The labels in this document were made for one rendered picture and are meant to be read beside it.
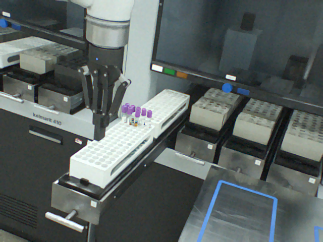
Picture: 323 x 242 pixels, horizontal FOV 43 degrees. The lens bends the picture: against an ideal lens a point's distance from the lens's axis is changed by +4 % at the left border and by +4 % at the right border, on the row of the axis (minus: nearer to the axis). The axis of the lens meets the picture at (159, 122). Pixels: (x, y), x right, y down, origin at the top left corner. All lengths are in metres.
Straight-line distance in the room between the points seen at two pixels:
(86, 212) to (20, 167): 0.81
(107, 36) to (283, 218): 0.58
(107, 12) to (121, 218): 0.95
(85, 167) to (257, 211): 0.42
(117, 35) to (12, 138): 0.97
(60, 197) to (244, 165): 0.58
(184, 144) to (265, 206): 0.39
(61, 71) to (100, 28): 0.73
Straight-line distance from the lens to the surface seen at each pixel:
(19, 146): 1.72
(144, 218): 1.54
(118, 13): 0.84
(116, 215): 1.60
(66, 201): 1.02
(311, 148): 1.31
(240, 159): 1.28
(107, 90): 0.91
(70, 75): 1.54
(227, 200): 1.02
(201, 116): 1.34
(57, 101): 1.51
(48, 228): 1.85
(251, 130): 1.32
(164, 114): 1.28
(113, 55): 0.87
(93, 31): 0.85
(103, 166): 0.98
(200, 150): 1.31
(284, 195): 1.11
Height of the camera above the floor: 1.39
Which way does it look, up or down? 26 degrees down
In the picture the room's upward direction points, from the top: 9 degrees clockwise
